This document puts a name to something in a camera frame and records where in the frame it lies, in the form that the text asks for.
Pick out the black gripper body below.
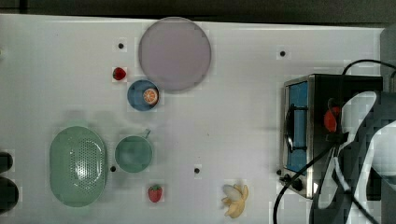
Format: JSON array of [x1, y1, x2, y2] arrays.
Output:
[[326, 98, 348, 144]]

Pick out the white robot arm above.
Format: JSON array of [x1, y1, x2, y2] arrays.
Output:
[[309, 91, 395, 224]]

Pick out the silver toaster oven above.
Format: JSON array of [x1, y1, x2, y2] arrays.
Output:
[[279, 74, 383, 183]]

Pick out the peeled banana toy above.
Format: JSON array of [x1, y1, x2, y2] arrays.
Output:
[[221, 184, 248, 218]]

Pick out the large grey round plate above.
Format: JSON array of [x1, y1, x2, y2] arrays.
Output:
[[138, 17, 211, 91]]

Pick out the large red strawberry toy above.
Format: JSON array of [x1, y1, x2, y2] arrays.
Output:
[[148, 185, 163, 203]]

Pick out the orange slice toy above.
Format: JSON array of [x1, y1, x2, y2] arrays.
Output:
[[143, 88, 159, 105]]

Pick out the small blue bowl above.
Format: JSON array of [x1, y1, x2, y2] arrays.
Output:
[[127, 79, 160, 111]]

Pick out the small red strawberry toy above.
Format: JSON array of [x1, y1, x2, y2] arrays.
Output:
[[112, 67, 126, 81]]

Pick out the green perforated colander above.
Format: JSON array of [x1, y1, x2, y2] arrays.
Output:
[[49, 126, 107, 207]]

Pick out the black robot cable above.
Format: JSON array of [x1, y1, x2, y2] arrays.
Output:
[[272, 59, 396, 224]]

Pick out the green cup with handle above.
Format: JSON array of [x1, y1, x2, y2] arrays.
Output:
[[115, 129, 153, 174]]

